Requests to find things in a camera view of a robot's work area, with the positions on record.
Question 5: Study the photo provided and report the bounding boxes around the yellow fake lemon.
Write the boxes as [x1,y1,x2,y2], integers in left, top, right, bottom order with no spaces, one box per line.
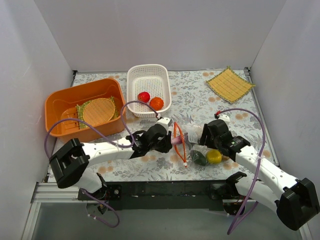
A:
[205,149,222,165]

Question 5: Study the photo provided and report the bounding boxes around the clear zip top bag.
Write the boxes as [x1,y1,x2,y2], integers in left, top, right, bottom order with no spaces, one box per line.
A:
[172,122,215,167]

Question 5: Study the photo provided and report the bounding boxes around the dark green fake avocado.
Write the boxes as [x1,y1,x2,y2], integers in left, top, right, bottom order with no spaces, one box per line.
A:
[190,150,207,166]

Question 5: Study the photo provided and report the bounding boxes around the orange fake tangerine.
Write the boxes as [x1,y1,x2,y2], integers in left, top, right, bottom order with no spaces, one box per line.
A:
[149,97,164,111]

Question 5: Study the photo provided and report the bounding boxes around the red fake tomato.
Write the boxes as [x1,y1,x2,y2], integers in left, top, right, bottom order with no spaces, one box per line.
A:
[137,91,151,103]

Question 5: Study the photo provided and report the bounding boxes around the purple fake eggplant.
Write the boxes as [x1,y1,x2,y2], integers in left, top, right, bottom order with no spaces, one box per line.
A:
[171,135,188,146]

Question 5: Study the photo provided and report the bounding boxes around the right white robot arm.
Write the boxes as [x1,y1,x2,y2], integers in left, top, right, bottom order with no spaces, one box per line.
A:
[199,119,320,231]

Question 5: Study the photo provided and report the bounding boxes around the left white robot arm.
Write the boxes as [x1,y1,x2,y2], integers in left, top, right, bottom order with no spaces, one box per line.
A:
[49,117,172,200]

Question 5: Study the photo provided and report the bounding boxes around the yellow woven mat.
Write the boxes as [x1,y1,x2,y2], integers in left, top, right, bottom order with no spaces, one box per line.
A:
[206,66,255,104]

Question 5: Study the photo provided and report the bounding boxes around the white perforated plastic basket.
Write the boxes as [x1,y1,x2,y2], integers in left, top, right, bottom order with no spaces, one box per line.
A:
[126,64,172,116]

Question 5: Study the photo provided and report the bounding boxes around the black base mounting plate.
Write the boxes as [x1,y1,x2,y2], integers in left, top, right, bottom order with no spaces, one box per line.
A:
[92,180,241,211]

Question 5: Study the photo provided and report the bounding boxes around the round orange woven tray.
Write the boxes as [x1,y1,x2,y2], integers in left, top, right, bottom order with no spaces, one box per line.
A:
[82,98,116,126]

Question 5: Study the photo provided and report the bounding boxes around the green yellow bamboo mat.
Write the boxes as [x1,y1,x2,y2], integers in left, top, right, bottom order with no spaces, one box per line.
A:
[76,96,118,122]

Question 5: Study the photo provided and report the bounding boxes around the orange plastic tub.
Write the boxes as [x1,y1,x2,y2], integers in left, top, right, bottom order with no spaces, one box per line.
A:
[44,78,126,143]

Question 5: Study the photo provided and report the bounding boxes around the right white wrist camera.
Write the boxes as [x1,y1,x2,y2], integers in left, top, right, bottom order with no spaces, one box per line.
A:
[214,112,231,125]

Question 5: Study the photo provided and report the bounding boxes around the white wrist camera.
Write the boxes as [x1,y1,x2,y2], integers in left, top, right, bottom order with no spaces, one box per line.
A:
[214,112,231,125]
[156,117,172,130]

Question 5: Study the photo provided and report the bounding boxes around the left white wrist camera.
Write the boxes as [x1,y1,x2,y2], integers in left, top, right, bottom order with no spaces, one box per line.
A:
[156,117,172,130]

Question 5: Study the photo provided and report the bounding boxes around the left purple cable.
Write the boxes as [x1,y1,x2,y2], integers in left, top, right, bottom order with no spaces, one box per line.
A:
[43,100,161,228]

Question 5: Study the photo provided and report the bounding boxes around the aluminium frame rail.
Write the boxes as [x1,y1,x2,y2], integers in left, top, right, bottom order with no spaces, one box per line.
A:
[32,176,253,202]

